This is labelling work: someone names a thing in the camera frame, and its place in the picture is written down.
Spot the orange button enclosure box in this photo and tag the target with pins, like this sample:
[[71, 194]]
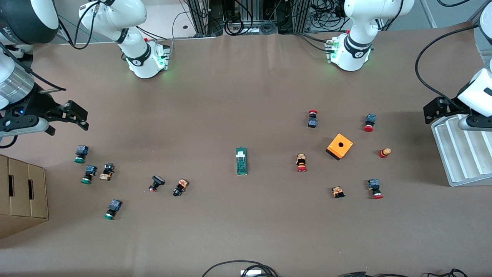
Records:
[[342, 152]]

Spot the red button orange block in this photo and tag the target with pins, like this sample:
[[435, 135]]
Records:
[[301, 161]]

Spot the black button orange block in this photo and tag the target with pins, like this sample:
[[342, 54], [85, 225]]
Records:
[[180, 187], [107, 171]]

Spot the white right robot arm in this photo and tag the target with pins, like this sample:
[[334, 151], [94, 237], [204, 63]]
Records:
[[115, 17]]

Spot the small white device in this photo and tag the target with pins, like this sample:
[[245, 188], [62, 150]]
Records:
[[251, 272]]

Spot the black square button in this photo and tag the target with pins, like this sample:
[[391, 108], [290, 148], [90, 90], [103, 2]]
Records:
[[157, 181]]

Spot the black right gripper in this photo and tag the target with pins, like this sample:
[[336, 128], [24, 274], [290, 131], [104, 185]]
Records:
[[37, 103]]

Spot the orange black contact block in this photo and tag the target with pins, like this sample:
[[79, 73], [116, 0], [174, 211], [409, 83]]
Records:
[[338, 191]]

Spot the green button blue block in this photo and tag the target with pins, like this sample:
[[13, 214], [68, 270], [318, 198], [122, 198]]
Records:
[[90, 171], [114, 206], [81, 151]]

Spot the aluminium rack frame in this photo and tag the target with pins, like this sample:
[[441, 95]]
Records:
[[200, 15]]

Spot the brown cardboard box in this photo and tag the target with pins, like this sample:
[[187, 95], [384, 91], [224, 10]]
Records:
[[23, 192]]

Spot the red button blue block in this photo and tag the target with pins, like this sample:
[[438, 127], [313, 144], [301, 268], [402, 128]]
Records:
[[373, 185], [312, 122], [369, 120]]

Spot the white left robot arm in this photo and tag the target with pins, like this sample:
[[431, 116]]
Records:
[[361, 23]]

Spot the white stepped tray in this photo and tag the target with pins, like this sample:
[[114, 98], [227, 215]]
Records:
[[461, 157]]

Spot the red yellow button head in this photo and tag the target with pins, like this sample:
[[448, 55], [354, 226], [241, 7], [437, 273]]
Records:
[[384, 152]]

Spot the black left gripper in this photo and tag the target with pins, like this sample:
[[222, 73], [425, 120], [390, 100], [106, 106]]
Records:
[[447, 107]]

